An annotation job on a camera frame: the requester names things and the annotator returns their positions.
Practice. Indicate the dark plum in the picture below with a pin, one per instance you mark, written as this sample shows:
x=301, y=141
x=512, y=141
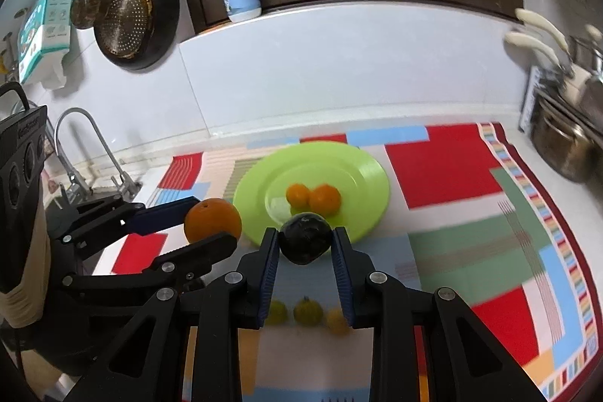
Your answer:
x=305, y=239

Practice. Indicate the large orange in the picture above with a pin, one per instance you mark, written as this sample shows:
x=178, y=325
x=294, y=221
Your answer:
x=212, y=217

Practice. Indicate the steel faucet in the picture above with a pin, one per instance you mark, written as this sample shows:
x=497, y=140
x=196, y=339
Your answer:
x=123, y=186

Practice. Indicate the yellow-green small fruit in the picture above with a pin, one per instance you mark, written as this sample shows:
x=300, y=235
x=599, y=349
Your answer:
x=279, y=312

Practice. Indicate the green small fruit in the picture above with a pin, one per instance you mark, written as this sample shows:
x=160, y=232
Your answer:
x=307, y=312

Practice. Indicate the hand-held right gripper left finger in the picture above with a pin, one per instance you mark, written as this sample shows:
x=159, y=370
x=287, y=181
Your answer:
x=267, y=275

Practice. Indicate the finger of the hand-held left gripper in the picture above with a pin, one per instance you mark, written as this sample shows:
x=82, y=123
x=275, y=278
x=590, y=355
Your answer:
x=202, y=249
x=160, y=214

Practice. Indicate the yellowish small fruit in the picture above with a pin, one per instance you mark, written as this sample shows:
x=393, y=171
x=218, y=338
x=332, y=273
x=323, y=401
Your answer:
x=335, y=321

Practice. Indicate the colourful patterned table mat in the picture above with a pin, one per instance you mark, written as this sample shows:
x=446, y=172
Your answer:
x=443, y=176

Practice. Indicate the golden colander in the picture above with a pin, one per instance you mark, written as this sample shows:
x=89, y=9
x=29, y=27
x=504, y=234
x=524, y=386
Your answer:
x=125, y=18

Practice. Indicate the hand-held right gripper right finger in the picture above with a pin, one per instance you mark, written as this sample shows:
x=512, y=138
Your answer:
x=341, y=277

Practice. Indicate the teal and white box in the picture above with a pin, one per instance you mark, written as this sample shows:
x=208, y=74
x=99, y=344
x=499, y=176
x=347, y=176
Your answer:
x=47, y=20

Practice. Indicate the white-edged board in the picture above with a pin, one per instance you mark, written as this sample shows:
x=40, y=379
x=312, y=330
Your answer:
x=530, y=100

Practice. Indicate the green plate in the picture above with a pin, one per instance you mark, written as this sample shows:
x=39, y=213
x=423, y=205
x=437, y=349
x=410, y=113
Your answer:
x=329, y=166

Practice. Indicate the small orange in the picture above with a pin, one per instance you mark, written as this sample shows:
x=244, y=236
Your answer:
x=326, y=198
x=297, y=194

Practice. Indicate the large steel pot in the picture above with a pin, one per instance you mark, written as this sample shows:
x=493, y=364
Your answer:
x=560, y=147

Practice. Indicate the stacked steel pot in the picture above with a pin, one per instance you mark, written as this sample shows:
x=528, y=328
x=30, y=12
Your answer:
x=592, y=96

